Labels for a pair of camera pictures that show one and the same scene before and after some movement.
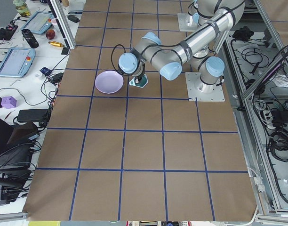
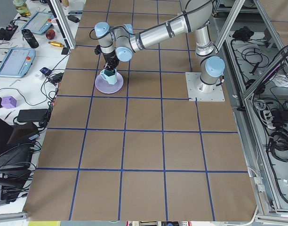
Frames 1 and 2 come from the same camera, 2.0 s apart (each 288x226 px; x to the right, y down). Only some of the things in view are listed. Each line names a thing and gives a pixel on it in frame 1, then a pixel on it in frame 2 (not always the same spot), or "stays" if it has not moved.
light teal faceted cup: (143, 81) → (110, 75)
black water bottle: (30, 38) stays
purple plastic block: (9, 102) stays
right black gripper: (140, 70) → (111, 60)
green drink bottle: (21, 7) stays
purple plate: (109, 82) stays
